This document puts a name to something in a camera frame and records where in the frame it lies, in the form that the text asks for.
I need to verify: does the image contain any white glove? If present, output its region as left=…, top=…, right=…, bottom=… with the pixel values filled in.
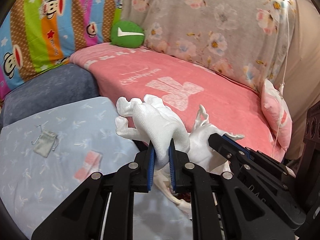
left=115, top=94, right=190, bottom=170
left=188, top=105, right=245, bottom=174

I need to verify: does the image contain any pink striped cloth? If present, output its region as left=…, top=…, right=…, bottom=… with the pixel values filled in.
left=74, top=151, right=103, bottom=183

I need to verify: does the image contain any grey drawstring pouch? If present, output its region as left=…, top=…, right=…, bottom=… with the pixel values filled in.
left=31, top=125, right=59, bottom=158

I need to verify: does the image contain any white lined trash bin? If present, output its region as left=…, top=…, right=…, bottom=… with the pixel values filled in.
left=152, top=159, right=232, bottom=217

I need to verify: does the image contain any pink bed blanket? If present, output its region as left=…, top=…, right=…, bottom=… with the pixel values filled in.
left=69, top=43, right=285, bottom=161

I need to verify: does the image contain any pink small pillow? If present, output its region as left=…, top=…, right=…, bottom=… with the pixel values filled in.
left=261, top=79, right=292, bottom=152

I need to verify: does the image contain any light blue patterned sheet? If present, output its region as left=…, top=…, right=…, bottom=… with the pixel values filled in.
left=1, top=97, right=138, bottom=238

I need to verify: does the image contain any grey floral quilt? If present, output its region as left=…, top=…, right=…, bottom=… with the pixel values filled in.
left=121, top=0, right=297, bottom=91

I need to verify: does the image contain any blue-grey velvet cushion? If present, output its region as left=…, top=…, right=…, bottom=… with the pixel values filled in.
left=1, top=63, right=99, bottom=127

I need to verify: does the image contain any green check mark cushion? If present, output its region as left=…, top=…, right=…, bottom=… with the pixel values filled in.
left=110, top=21, right=145, bottom=48

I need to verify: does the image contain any colourful monkey print pillow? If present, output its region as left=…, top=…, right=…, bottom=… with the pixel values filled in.
left=1, top=0, right=122, bottom=99

